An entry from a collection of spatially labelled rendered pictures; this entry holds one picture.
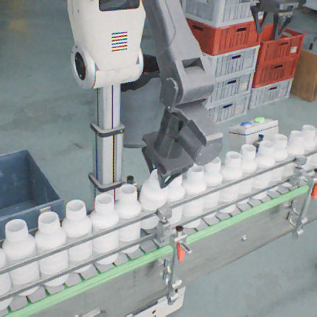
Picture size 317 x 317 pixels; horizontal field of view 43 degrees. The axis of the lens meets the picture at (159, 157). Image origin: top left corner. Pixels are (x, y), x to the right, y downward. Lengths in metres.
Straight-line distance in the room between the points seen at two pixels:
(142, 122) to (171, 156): 2.32
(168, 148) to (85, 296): 0.38
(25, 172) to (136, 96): 1.63
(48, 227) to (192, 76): 0.38
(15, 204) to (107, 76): 0.56
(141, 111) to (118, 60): 1.66
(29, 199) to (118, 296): 0.67
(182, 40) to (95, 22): 0.66
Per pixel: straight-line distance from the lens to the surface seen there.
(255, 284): 2.30
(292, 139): 1.17
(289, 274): 2.41
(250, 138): 1.25
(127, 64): 1.42
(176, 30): 0.69
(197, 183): 0.95
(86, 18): 1.32
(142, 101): 2.99
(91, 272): 0.92
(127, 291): 1.00
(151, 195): 0.87
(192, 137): 0.68
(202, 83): 0.68
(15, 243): 0.81
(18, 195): 1.52
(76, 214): 0.82
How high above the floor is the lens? 1.69
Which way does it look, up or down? 33 degrees down
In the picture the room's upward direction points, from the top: 4 degrees clockwise
